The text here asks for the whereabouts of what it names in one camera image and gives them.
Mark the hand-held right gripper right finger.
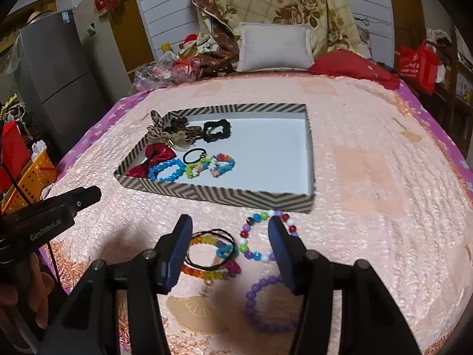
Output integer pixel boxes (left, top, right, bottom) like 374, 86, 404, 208
268, 215, 422, 355

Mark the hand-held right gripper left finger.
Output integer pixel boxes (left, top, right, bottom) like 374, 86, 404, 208
39, 214, 193, 355

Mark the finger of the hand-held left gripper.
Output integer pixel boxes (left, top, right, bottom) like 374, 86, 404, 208
67, 186, 102, 216

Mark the large multicolour bead bracelet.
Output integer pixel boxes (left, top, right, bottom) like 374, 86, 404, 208
239, 210, 298, 262

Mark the red hair bow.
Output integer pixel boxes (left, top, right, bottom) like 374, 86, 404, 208
126, 144, 177, 179

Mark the green bead bracelet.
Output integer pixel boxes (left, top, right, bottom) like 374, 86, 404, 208
185, 157, 212, 179

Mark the black hair tie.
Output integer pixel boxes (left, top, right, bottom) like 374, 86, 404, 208
183, 148, 208, 165
187, 229, 237, 270

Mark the leopard print hair bow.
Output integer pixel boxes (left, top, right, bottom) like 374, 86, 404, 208
146, 110, 202, 150

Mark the pink blue bead bracelet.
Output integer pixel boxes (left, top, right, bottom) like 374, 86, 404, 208
209, 153, 236, 176

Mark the striped cardboard box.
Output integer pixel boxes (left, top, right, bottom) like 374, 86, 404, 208
114, 104, 316, 213

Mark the black scrunchie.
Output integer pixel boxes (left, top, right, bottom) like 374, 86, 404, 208
202, 119, 231, 143

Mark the person's left hand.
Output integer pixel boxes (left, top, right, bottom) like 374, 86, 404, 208
0, 253, 50, 343

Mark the orange plastic basket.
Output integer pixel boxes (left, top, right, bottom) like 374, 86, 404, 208
0, 148, 60, 215

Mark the red box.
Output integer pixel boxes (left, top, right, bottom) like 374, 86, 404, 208
0, 121, 32, 193

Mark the pink quilted blanket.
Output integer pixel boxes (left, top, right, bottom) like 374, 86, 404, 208
41, 70, 473, 355

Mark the grey refrigerator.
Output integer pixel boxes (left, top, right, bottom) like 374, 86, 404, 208
17, 9, 111, 152

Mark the clear plastic bag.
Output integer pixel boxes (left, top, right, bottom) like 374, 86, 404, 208
131, 52, 178, 93

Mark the red packaging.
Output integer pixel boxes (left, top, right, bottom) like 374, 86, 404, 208
174, 57, 202, 82

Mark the wooden door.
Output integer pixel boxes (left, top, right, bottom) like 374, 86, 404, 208
122, 0, 156, 72

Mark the red white plush toy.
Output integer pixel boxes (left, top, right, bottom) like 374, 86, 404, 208
179, 34, 200, 58

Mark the straw hat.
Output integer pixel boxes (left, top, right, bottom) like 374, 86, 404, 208
24, 10, 54, 25

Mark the grey pillow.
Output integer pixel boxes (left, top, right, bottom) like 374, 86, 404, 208
236, 22, 315, 72

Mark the red shopping bag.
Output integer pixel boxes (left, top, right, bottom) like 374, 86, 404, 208
397, 42, 442, 95

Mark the wooden shelf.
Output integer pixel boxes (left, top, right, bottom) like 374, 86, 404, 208
384, 0, 473, 149

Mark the rainbow bead bracelet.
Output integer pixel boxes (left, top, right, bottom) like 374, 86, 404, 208
180, 235, 241, 282

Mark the purple bead bracelet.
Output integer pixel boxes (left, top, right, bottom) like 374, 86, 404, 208
245, 275, 300, 333

